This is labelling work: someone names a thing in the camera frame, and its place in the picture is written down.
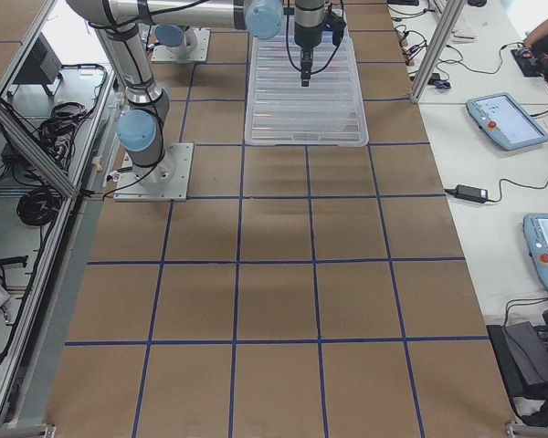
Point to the black power brick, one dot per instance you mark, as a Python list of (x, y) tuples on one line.
[(471, 194)]

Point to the right side frame post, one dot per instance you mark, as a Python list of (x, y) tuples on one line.
[(436, 45)]

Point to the clear plastic box lid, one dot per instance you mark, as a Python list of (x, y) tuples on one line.
[(280, 111)]

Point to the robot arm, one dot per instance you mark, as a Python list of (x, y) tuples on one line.
[(176, 37), (140, 130)]

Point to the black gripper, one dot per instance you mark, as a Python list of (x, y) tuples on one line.
[(306, 37)]

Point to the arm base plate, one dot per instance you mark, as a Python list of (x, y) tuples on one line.
[(165, 55), (169, 180)]

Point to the teach pendant right far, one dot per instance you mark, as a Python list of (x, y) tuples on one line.
[(505, 122)]

